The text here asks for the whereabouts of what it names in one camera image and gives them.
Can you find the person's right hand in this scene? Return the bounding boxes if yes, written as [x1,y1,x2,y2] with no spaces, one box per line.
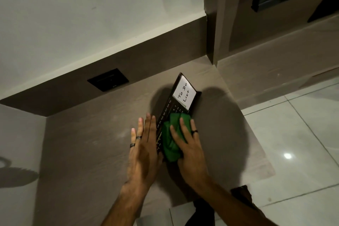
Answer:
[169,117,210,186]

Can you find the person's left hand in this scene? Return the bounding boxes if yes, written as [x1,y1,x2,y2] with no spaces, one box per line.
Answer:
[127,113,164,190]

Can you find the green cleaning cloth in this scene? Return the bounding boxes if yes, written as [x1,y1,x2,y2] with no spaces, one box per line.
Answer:
[162,112,192,163]

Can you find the person's left forearm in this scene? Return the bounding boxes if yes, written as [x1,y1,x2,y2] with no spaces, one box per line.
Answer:
[101,181,150,226]

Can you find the white handwritten paper note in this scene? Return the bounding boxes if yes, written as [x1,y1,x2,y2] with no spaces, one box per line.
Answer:
[173,76,197,110]

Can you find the person's dark trousers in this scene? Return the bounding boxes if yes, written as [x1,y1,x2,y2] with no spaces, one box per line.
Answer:
[184,185,261,226]

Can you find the black wall switch plate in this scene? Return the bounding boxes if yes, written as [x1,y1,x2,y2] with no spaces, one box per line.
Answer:
[87,68,130,92]

